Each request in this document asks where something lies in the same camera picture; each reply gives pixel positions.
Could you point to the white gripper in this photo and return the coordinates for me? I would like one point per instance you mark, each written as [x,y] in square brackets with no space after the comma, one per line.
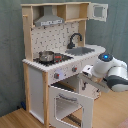
[87,71]

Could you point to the white oven door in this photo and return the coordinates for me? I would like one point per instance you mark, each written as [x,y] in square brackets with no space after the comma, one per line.
[63,102]

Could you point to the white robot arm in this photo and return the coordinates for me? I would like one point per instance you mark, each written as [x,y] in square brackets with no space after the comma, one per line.
[107,73]

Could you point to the wooden toy kitchen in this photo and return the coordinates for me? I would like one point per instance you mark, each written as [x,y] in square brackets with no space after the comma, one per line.
[39,78]

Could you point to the grey toy sink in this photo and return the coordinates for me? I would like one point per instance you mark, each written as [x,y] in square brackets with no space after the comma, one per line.
[79,51]

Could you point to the black toy faucet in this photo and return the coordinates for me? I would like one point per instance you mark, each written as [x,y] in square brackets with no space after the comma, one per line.
[71,43]

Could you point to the black toy stovetop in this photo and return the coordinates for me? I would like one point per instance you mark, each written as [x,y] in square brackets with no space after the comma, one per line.
[58,58]

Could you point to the left red stove knob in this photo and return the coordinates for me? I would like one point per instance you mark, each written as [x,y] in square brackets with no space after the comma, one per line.
[56,76]

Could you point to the silver toy pot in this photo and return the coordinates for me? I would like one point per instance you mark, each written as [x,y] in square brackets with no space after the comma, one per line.
[46,56]

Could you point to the white microwave cabinet door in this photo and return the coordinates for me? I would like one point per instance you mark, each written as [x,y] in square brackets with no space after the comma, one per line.
[97,11]

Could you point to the grey range hood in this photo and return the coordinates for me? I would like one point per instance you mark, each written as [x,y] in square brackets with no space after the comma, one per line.
[48,18]

